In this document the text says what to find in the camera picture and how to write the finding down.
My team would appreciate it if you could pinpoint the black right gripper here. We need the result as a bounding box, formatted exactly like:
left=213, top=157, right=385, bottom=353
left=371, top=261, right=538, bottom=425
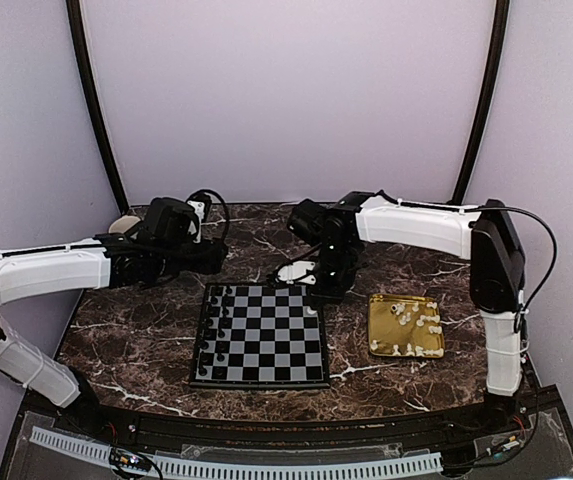
left=306, top=241, right=356, bottom=309

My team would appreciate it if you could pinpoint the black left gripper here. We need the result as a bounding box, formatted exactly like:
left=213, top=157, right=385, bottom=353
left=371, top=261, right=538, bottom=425
left=154, top=236, right=228, bottom=279

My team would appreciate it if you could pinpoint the black and white chessboard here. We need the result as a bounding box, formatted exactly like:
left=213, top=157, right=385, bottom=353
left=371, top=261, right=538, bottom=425
left=190, top=283, right=330, bottom=390

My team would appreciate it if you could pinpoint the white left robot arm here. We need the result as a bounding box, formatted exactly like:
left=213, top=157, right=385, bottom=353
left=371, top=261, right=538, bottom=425
left=0, top=234, right=228, bottom=436

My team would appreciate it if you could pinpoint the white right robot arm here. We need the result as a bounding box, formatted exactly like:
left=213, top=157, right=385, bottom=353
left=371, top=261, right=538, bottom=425
left=311, top=192, right=525, bottom=434

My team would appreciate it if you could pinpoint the grey ceramic cup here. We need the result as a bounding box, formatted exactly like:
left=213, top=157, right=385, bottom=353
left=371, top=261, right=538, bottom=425
left=108, top=215, right=141, bottom=234

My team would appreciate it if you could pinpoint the gold metal tray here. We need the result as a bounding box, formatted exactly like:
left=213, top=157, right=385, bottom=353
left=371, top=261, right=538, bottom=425
left=367, top=294, right=445, bottom=357

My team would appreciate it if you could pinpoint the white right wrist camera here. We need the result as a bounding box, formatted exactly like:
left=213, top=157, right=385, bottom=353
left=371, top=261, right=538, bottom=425
left=275, top=260, right=317, bottom=285

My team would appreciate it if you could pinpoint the white perforated cable duct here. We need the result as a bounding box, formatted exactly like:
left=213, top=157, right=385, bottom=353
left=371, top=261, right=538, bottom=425
left=29, top=427, right=444, bottom=479

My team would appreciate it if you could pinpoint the black front rail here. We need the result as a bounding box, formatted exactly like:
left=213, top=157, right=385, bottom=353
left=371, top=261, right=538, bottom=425
left=15, top=387, right=567, bottom=454

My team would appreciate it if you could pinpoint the black left frame post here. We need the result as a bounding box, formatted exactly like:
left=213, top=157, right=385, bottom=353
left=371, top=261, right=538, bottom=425
left=65, top=0, right=130, bottom=214

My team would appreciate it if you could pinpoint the black frame post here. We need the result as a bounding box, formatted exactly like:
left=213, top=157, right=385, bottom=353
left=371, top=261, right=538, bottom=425
left=450, top=0, right=510, bottom=205
left=65, top=0, right=130, bottom=214

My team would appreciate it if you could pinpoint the black right frame post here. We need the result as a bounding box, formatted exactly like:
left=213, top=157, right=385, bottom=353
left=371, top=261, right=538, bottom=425
left=450, top=0, right=510, bottom=205

